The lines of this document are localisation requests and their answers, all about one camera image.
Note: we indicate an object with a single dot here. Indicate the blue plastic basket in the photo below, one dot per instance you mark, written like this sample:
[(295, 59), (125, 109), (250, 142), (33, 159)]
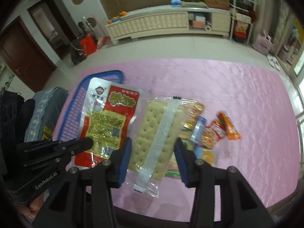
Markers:
[(68, 123)]

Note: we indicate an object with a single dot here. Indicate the blue doublemint gum pack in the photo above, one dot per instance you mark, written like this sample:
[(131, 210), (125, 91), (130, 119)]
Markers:
[(198, 129)]

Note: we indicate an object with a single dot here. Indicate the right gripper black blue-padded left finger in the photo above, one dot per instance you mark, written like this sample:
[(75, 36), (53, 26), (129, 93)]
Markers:
[(83, 197)]

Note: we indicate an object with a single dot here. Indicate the clear pack orange cookie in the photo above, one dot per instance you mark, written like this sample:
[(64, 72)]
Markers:
[(208, 155)]

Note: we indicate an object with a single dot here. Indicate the orange long snack bag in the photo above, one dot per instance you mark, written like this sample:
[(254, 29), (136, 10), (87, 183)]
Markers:
[(231, 132)]

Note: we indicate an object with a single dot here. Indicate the green cracker pack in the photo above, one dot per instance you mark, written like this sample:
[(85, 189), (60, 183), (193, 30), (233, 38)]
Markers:
[(172, 170)]

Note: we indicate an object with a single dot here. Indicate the cardboard box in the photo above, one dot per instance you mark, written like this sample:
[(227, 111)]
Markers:
[(218, 4)]

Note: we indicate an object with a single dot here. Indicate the pink shopping bag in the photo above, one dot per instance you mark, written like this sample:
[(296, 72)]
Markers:
[(263, 43)]

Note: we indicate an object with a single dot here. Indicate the red small snack pouch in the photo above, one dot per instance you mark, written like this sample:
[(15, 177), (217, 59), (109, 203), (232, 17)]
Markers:
[(213, 133)]

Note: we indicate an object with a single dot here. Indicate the red yellow snack pouch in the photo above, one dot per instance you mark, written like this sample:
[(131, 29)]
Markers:
[(109, 109)]

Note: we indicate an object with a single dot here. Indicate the cream tv cabinet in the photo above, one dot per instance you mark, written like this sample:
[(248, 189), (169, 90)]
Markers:
[(170, 20)]

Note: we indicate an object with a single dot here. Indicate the person's left hand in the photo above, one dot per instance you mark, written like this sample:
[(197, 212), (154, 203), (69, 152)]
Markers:
[(32, 209)]

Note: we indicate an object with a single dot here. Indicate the brown wooden door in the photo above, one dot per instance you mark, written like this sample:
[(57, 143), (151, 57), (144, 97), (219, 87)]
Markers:
[(24, 57)]

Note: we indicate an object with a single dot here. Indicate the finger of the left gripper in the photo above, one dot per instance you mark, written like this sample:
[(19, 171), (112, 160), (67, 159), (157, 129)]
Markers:
[(36, 145), (60, 154)]

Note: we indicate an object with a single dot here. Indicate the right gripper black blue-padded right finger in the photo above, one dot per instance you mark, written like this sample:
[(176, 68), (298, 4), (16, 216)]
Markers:
[(223, 197)]

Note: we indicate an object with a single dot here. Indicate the grey lace-trimmed cushion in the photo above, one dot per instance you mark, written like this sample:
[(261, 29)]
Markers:
[(48, 106)]

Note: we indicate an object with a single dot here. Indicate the clear cracker pack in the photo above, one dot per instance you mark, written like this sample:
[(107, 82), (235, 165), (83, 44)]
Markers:
[(162, 120)]

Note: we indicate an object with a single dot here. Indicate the red bag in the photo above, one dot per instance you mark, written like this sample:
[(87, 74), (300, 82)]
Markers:
[(88, 45)]

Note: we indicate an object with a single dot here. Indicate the yellow noodle snack pouch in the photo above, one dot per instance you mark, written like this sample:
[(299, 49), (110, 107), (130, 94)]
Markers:
[(196, 110)]

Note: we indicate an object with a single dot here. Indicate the white metal shelf rack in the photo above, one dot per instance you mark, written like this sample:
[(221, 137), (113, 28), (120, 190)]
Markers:
[(243, 17)]

